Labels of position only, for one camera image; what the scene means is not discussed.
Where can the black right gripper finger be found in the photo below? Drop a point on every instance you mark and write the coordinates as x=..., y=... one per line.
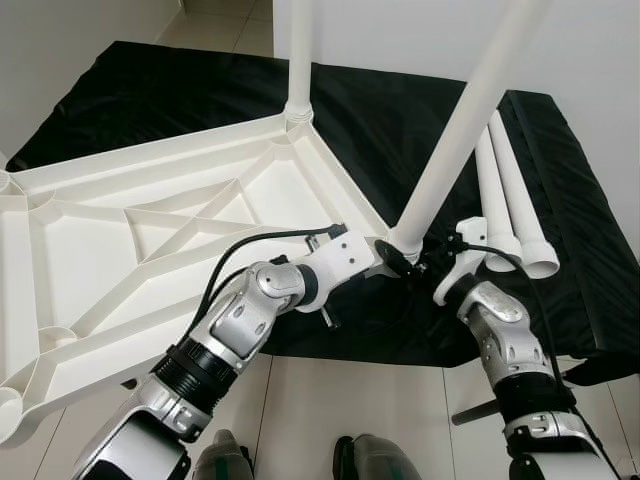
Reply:
x=395, y=255

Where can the white plastic table leg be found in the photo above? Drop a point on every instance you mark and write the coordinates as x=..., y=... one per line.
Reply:
x=300, y=50
x=520, y=195
x=490, y=190
x=470, y=110

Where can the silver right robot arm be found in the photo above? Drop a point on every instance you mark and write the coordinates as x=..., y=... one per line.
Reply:
x=500, y=330

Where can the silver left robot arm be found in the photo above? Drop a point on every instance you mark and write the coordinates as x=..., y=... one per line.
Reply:
x=240, y=320

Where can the grey metal table leg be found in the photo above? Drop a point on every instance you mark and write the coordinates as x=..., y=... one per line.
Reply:
x=472, y=412

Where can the black table cloth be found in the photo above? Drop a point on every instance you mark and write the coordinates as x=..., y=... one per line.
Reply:
x=580, y=200

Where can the grey left robot foot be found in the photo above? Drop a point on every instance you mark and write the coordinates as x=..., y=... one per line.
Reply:
x=220, y=458

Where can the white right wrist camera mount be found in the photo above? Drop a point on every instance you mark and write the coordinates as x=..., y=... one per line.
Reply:
x=465, y=255

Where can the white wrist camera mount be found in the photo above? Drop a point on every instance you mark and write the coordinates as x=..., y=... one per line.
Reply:
x=465, y=255
x=345, y=255

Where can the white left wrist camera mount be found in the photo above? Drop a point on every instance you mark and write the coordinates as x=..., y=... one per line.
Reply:
x=345, y=255

